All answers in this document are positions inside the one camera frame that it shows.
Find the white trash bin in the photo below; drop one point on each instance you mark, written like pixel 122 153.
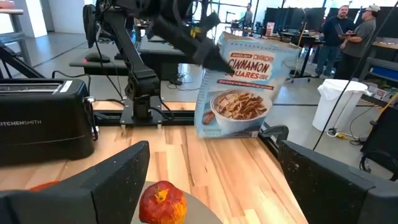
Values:
pixel 335 105

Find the cinnamon squares cereal box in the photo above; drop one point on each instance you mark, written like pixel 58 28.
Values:
pixel 248 93

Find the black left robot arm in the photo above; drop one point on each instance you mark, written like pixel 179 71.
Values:
pixel 136 62

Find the black table clamp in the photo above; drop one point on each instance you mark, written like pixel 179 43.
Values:
pixel 276 132

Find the grey metal workbench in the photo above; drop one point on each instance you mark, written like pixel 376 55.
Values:
pixel 12 37

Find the black diagonal frame strut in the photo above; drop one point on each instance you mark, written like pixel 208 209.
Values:
pixel 18 63

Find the black chair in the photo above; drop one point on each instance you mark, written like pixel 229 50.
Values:
pixel 382 140

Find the dark laptop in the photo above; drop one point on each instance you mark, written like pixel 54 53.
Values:
pixel 339 29

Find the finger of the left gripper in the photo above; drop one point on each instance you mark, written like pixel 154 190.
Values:
pixel 186 37
pixel 210 22

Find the red yellow apple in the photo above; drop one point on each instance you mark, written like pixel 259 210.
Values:
pixel 161 205

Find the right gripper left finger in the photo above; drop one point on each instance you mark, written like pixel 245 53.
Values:
pixel 93 202

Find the black toaster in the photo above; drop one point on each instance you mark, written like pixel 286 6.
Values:
pixel 40 124

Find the black desk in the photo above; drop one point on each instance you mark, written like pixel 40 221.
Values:
pixel 102 67

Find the person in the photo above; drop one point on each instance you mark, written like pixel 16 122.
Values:
pixel 334 34
pixel 247 17
pixel 360 37

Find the red white box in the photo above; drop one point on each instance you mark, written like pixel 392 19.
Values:
pixel 270 28

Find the black aluminium frame rail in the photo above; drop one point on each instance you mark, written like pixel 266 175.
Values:
pixel 180 118

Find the round grey woven placemat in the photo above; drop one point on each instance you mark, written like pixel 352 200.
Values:
pixel 202 211

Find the shelf with blue bins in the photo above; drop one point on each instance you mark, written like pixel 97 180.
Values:
pixel 385 73

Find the black computer mouse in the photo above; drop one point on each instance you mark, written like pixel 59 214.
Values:
pixel 98 57

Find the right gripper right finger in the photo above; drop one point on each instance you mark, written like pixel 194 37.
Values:
pixel 335 199

